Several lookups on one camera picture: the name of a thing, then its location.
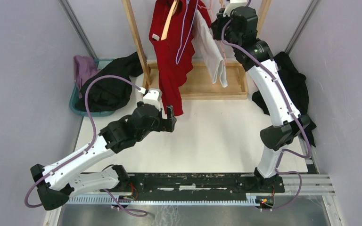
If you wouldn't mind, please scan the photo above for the black garment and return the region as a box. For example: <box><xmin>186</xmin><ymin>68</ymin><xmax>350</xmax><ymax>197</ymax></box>
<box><xmin>75</xmin><ymin>52</ymin><xmax>143</xmax><ymax>112</ymax></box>
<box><xmin>252</xmin><ymin>52</ymin><xmax>317</xmax><ymax>147</ymax></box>

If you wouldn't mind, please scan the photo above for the purple garment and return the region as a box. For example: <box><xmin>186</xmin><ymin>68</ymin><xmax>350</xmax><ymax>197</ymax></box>
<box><xmin>73</xmin><ymin>55</ymin><xmax>100</xmax><ymax>91</ymax></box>

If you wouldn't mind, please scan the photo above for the red skirt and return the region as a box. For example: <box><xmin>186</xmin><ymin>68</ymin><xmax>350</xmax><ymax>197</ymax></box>
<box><xmin>149</xmin><ymin>0</ymin><xmax>211</xmax><ymax>116</ymax></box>

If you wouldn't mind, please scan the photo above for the wooden hanger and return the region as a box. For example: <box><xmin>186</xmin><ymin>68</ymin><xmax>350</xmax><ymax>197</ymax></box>
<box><xmin>160</xmin><ymin>0</ymin><xmax>179</xmax><ymax>40</ymax></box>

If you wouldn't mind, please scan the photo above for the white garment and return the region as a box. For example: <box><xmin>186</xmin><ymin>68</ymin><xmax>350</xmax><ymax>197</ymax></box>
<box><xmin>193</xmin><ymin>10</ymin><xmax>228</xmax><ymax>88</ymax></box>

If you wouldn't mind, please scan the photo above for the wooden clothes rack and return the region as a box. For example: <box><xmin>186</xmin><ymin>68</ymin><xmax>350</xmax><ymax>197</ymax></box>
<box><xmin>123</xmin><ymin>0</ymin><xmax>270</xmax><ymax>103</ymax></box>

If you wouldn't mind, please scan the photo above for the purple cable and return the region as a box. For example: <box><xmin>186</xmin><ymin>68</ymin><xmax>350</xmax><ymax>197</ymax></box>
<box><xmin>24</xmin><ymin>74</ymin><xmax>149</xmax><ymax>218</ymax></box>
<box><xmin>221</xmin><ymin>0</ymin><xmax>313</xmax><ymax>211</ymax></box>

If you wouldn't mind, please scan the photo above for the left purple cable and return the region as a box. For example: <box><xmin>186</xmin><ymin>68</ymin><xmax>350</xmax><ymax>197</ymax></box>
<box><xmin>24</xmin><ymin>74</ymin><xmax>149</xmax><ymax>218</ymax></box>

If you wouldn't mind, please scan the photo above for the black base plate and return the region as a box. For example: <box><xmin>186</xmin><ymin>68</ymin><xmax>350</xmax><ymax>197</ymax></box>
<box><xmin>110</xmin><ymin>173</ymin><xmax>285</xmax><ymax>201</ymax></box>

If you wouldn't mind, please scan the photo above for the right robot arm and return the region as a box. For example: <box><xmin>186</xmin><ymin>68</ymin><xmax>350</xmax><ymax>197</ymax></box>
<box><xmin>211</xmin><ymin>3</ymin><xmax>310</xmax><ymax>192</ymax></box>

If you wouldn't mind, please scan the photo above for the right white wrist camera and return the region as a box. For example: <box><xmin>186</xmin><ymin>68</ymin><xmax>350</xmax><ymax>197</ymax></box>
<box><xmin>223</xmin><ymin>0</ymin><xmax>251</xmax><ymax>17</ymax></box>

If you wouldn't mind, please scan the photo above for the aluminium frame rail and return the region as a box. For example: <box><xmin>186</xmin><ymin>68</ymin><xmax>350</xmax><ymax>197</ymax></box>
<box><xmin>67</xmin><ymin>174</ymin><xmax>335</xmax><ymax>207</ymax></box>

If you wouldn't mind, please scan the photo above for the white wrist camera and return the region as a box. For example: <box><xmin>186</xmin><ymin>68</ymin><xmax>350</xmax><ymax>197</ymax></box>
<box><xmin>138</xmin><ymin>87</ymin><xmax>162</xmax><ymax>111</ymax></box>
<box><xmin>223</xmin><ymin>0</ymin><xmax>251</xmax><ymax>17</ymax></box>

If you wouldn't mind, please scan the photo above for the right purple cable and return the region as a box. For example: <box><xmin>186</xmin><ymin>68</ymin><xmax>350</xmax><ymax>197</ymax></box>
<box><xmin>221</xmin><ymin>0</ymin><xmax>313</xmax><ymax>211</ymax></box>

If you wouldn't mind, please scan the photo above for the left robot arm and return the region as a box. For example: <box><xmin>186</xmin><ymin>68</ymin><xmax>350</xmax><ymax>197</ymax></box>
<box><xmin>30</xmin><ymin>101</ymin><xmax>176</xmax><ymax>210</ymax></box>

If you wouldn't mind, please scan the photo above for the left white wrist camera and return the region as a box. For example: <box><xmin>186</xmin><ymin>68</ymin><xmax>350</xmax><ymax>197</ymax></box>
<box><xmin>138</xmin><ymin>87</ymin><xmax>162</xmax><ymax>111</ymax></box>

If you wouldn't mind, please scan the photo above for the teal laundry basket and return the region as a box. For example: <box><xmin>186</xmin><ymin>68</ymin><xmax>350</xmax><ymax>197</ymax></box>
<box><xmin>69</xmin><ymin>59</ymin><xmax>114</xmax><ymax>117</ymax></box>

